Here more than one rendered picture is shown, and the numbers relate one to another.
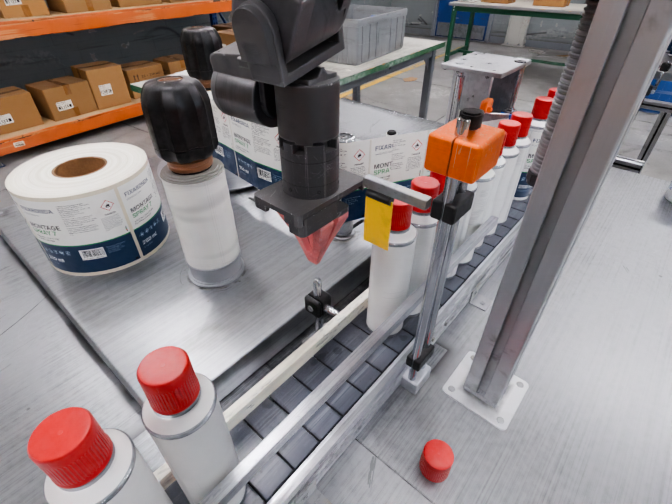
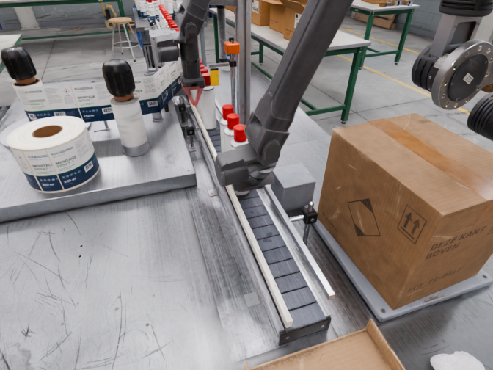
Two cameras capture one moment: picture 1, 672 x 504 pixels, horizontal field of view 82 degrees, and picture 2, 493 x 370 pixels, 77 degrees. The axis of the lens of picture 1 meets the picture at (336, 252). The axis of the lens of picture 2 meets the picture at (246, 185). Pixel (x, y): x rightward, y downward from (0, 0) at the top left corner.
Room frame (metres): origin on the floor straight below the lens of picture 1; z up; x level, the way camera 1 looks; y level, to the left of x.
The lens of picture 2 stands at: (-0.32, 0.79, 1.45)
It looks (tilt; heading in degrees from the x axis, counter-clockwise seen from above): 38 degrees down; 301
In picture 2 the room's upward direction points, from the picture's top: straight up
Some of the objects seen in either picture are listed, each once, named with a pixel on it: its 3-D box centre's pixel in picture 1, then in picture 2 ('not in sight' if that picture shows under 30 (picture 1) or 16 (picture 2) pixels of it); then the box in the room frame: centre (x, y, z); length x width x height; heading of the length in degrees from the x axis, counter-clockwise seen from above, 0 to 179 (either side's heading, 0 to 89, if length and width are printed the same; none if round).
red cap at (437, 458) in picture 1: (436, 460); not in sight; (0.20, -0.11, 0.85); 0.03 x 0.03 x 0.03
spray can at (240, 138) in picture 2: not in sight; (240, 161); (0.06, 0.20, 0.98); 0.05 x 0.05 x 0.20
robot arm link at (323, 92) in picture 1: (302, 104); (187, 50); (0.36, 0.03, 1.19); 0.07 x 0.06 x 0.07; 53
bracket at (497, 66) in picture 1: (487, 63); (163, 33); (0.75, -0.27, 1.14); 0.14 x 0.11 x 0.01; 139
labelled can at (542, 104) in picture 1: (528, 151); not in sight; (0.73, -0.38, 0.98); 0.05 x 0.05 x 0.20
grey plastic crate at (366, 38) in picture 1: (354, 32); not in sight; (2.63, -0.11, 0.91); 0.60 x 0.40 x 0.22; 147
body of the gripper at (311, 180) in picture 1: (310, 169); (191, 70); (0.35, 0.03, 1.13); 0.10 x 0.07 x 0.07; 139
